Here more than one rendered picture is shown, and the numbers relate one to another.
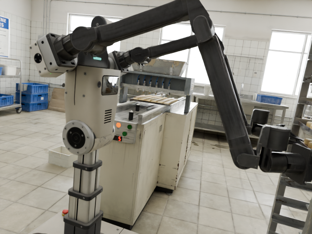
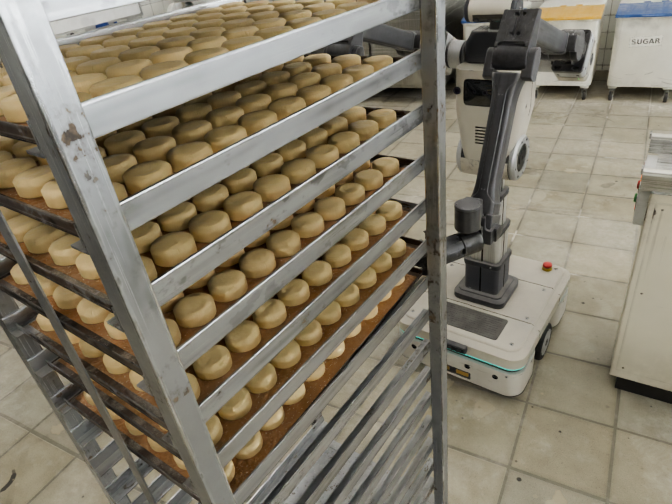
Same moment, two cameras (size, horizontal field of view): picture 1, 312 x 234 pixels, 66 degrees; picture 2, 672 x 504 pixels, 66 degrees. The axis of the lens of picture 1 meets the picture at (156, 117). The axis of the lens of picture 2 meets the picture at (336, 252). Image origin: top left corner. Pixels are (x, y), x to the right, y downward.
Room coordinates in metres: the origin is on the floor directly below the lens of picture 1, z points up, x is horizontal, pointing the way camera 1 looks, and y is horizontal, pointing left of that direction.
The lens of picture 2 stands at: (1.16, -1.48, 1.61)
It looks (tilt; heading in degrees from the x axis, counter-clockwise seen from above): 32 degrees down; 112
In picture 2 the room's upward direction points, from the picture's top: 8 degrees counter-clockwise
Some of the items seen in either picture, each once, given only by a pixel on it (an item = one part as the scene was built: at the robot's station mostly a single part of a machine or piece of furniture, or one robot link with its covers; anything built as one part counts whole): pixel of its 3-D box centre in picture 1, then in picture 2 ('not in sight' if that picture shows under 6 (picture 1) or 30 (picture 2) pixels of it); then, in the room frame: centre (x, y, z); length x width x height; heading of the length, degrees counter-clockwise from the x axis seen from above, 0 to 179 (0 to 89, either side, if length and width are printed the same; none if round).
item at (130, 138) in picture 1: (119, 130); (645, 189); (1.58, 0.24, 0.77); 0.24 x 0.04 x 0.14; 77
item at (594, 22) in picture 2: not in sight; (566, 49); (1.58, 3.90, 0.38); 0.64 x 0.54 x 0.77; 80
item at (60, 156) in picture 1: (64, 156); not in sight; (2.71, 1.03, 0.08); 0.30 x 0.22 x 0.16; 71
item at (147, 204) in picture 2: not in sight; (302, 116); (0.91, -0.89, 1.41); 0.64 x 0.03 x 0.03; 71
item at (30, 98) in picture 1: (32, 96); not in sight; (5.57, 2.95, 0.30); 0.60 x 0.40 x 0.20; 169
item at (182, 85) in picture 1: (155, 90); not in sight; (2.43, 0.04, 1.01); 0.72 x 0.33 x 0.34; 77
